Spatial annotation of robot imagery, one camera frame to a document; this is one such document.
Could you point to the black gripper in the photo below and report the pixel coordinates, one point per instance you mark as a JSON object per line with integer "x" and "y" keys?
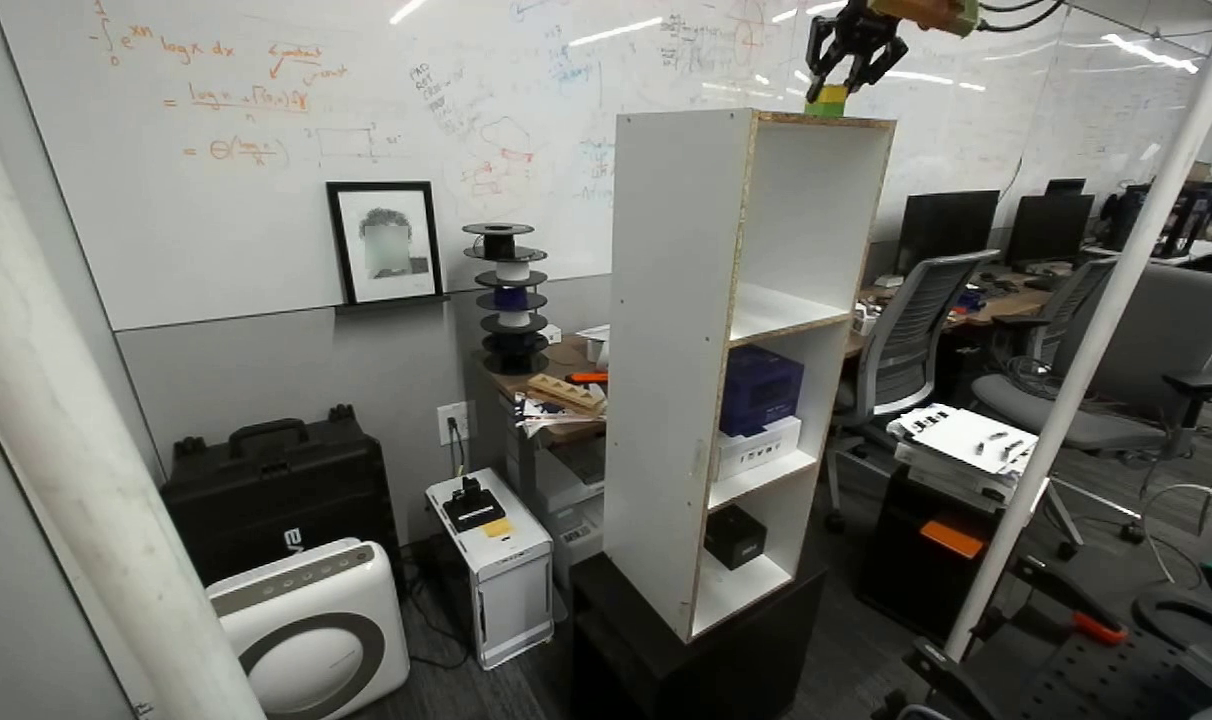
{"x": 860, "y": 18}

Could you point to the yellow green block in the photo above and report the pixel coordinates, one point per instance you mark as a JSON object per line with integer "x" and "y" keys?
{"x": 826, "y": 101}

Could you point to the white shelf cabinet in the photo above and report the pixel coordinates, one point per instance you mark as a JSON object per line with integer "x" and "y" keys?
{"x": 671, "y": 362}

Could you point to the black computer monitor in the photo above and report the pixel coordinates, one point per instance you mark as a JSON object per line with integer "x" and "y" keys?
{"x": 1051, "y": 226}
{"x": 951, "y": 226}

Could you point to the grey mesh office chair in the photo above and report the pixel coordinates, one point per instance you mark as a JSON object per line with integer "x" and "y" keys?
{"x": 910, "y": 333}

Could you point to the dark blue box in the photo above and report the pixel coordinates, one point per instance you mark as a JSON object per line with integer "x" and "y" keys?
{"x": 761, "y": 391}

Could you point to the thin white pole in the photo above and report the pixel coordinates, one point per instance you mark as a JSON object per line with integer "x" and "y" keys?
{"x": 1086, "y": 372}

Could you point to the white perforated panel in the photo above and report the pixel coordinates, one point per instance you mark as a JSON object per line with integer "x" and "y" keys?
{"x": 964, "y": 438}

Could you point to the white flat box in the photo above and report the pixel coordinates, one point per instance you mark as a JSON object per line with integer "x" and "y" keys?
{"x": 757, "y": 449}

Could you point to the grey padded office chair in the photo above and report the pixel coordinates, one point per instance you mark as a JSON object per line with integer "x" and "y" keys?
{"x": 1150, "y": 344}

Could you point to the stack of filament spools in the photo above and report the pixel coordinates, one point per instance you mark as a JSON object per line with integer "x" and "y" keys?
{"x": 511, "y": 303}

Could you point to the wooden tray box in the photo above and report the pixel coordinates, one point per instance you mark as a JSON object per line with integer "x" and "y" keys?
{"x": 566, "y": 391}

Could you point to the wooden desk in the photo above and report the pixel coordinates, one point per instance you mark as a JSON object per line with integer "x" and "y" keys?
{"x": 566, "y": 400}

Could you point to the small black box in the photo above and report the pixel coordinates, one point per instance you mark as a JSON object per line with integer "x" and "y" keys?
{"x": 733, "y": 536}

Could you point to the black crate with orange label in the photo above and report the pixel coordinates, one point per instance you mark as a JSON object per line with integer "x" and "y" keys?
{"x": 945, "y": 544}

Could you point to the framed portrait picture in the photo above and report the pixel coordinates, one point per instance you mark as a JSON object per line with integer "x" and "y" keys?
{"x": 387, "y": 245}

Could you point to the large whiteboard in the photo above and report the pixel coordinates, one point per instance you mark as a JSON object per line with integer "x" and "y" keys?
{"x": 285, "y": 122}

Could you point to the yellow sticky note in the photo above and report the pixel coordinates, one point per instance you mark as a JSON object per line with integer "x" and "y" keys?
{"x": 497, "y": 530}

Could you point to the black stand box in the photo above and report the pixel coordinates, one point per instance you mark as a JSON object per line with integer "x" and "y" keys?
{"x": 709, "y": 667}

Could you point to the white small computer case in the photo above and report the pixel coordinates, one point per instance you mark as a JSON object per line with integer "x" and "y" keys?
{"x": 506, "y": 585}

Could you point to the black hard carrying case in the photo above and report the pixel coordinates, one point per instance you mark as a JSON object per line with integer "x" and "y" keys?
{"x": 276, "y": 492}

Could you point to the white air purifier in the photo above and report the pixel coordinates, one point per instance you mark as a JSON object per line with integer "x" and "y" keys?
{"x": 313, "y": 626}

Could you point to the thick white pole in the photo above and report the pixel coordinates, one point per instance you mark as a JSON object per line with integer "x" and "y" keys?
{"x": 71, "y": 453}

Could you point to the tan wrist camera mount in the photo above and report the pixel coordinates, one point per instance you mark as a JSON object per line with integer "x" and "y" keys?
{"x": 927, "y": 12}

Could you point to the white wall outlet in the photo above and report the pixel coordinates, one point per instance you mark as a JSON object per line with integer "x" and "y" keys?
{"x": 455, "y": 426}

